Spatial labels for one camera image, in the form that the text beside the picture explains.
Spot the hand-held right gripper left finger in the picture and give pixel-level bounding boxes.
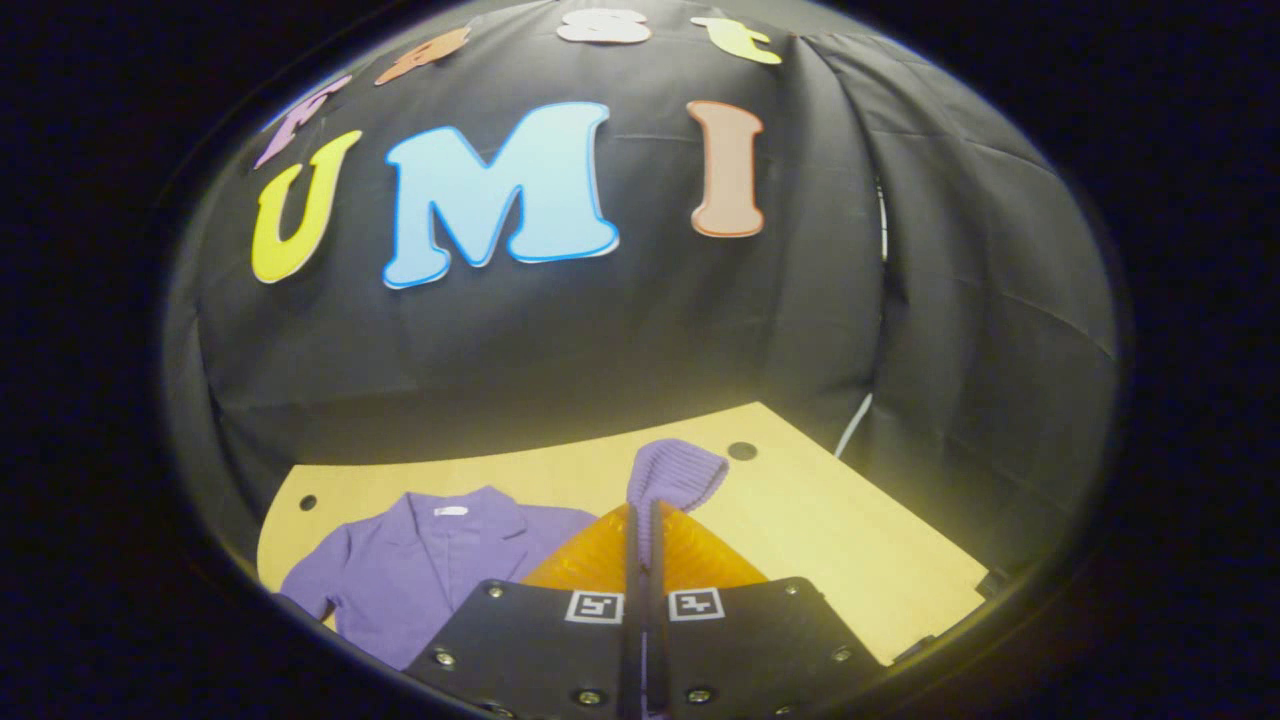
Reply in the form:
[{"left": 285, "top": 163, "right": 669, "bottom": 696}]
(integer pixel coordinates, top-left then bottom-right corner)
[{"left": 405, "top": 500, "right": 641, "bottom": 720}]

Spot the black backdrop cloth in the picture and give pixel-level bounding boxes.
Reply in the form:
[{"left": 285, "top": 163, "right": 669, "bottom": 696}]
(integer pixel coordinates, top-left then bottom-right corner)
[{"left": 165, "top": 0, "right": 1121, "bottom": 601}]

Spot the purple knit cardigan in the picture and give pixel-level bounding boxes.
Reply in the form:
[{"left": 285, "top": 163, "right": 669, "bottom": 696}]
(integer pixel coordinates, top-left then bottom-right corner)
[{"left": 278, "top": 438, "right": 731, "bottom": 673}]

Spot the white cable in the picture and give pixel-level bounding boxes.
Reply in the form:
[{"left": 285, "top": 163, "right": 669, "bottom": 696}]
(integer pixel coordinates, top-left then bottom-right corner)
[{"left": 833, "top": 178, "right": 891, "bottom": 459}]

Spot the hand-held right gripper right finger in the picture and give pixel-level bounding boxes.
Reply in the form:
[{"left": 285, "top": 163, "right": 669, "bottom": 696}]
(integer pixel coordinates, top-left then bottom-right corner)
[{"left": 645, "top": 500, "right": 886, "bottom": 720}]

